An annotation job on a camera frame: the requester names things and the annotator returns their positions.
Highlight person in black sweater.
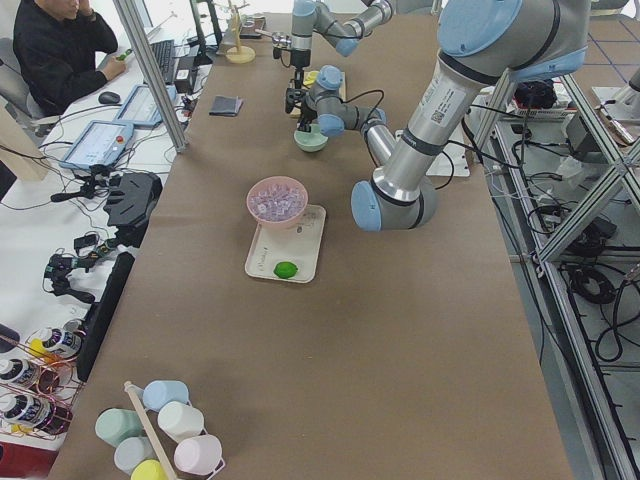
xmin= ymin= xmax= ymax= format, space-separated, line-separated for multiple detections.
xmin=13 ymin=0 xmax=126 ymax=116

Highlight pile of clear ice cubes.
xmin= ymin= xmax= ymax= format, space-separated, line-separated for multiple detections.
xmin=249 ymin=183 xmax=306 ymax=222

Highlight pink cup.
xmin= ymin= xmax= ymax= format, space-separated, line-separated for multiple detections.
xmin=174 ymin=434 xmax=225 ymax=475

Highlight cream rectangular tray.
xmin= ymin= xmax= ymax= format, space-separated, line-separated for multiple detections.
xmin=244 ymin=205 xmax=326 ymax=284

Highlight wooden mug tree stand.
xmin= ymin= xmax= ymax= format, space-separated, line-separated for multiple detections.
xmin=225 ymin=1 xmax=256 ymax=64

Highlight grey cup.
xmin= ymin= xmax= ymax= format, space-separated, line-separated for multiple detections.
xmin=114 ymin=436 xmax=156 ymax=475

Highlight white cup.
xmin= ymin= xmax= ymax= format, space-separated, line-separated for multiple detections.
xmin=157 ymin=401 xmax=204 ymax=443

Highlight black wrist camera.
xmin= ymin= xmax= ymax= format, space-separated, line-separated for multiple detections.
xmin=270 ymin=32 xmax=291 ymax=60
xmin=284 ymin=87 xmax=306 ymax=115

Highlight lower teach pendant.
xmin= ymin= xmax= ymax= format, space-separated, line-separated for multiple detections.
xmin=59 ymin=120 xmax=134 ymax=170

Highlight aluminium frame post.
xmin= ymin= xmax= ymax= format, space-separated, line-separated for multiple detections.
xmin=113 ymin=0 xmax=187 ymax=153

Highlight lower lemon slice stack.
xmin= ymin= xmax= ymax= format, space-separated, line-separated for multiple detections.
xmin=303 ymin=70 xmax=319 ymax=86

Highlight pink bowl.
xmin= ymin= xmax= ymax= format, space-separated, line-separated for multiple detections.
xmin=246 ymin=176 xmax=308 ymax=228

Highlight bottle rack with bottles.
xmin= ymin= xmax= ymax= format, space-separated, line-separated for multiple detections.
xmin=1 ymin=322 xmax=85 ymax=441

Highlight light blue cup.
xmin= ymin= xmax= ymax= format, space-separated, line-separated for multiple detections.
xmin=142 ymin=380 xmax=190 ymax=412

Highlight upper teach pendant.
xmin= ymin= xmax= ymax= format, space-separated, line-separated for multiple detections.
xmin=114 ymin=84 xmax=162 ymax=129

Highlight black computer keyboard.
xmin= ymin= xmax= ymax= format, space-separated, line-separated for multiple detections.
xmin=150 ymin=39 xmax=176 ymax=85

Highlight black computer mouse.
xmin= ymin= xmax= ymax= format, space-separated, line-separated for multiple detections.
xmin=98 ymin=91 xmax=121 ymax=105

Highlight yellow cup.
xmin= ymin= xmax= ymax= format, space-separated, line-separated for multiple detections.
xmin=130 ymin=459 xmax=168 ymax=480

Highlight green lime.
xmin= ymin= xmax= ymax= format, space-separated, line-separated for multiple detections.
xmin=273 ymin=261 xmax=299 ymax=279

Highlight black soundbar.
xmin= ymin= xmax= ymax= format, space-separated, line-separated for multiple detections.
xmin=76 ymin=252 xmax=135 ymax=383

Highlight mint green bowl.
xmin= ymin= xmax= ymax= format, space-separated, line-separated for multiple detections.
xmin=293 ymin=124 xmax=328 ymax=153

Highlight bamboo cutting board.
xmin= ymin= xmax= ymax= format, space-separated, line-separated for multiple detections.
xmin=289 ymin=72 xmax=347 ymax=118

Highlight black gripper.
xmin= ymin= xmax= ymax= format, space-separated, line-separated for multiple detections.
xmin=299 ymin=97 xmax=318 ymax=133
xmin=290 ymin=49 xmax=311 ymax=89

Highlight grey folded cloth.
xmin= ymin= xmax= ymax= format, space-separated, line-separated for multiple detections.
xmin=208 ymin=95 xmax=244 ymax=117

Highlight teach pendant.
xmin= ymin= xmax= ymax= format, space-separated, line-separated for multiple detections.
xmin=59 ymin=120 xmax=134 ymax=170
xmin=114 ymin=84 xmax=162 ymax=129

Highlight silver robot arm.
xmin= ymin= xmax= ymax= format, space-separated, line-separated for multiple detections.
xmin=289 ymin=0 xmax=395 ymax=89
xmin=301 ymin=0 xmax=591 ymax=232

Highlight mint green cup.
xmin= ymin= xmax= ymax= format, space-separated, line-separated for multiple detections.
xmin=94 ymin=408 xmax=144 ymax=447

